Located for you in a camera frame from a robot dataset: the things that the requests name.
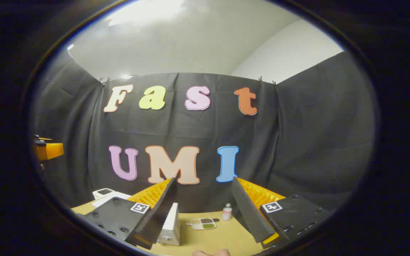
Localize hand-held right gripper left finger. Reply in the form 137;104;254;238
74;177;178;250

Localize white microwave oven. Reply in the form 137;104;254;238
93;191;181;246

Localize white device with dark screen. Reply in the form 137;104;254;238
93;188;115;200

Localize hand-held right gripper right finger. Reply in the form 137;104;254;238
231;176;332;250

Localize black backdrop cloth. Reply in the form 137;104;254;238
31;50;376;214

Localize white compartment food tray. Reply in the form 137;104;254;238
186;218;217;231

